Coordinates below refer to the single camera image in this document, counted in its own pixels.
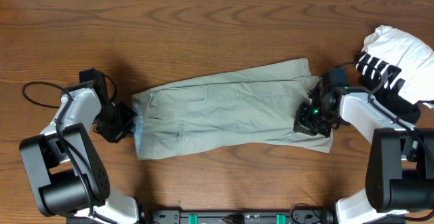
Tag khaki shorts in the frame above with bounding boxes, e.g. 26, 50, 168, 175
132, 58, 332, 160

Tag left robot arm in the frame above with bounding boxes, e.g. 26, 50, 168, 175
19, 79, 146, 223

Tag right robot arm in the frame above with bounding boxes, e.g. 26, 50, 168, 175
294, 81, 433, 223

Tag black and white garment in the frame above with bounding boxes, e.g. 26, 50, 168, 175
355, 25, 433, 124

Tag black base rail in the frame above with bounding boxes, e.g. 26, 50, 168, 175
138, 208, 335, 224

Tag right black camera cable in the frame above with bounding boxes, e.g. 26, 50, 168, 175
334, 60, 434, 222

